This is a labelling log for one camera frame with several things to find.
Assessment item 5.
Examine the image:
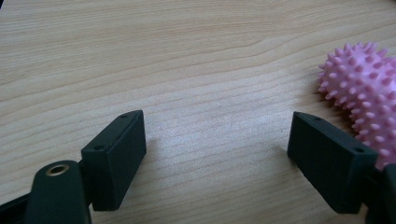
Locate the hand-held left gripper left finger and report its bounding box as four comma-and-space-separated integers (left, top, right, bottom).
80, 109, 148, 212

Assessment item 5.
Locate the pink spiky massage ball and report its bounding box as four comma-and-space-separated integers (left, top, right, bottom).
316, 41, 396, 172

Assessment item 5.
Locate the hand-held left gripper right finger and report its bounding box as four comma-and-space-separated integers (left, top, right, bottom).
286, 111, 379, 215

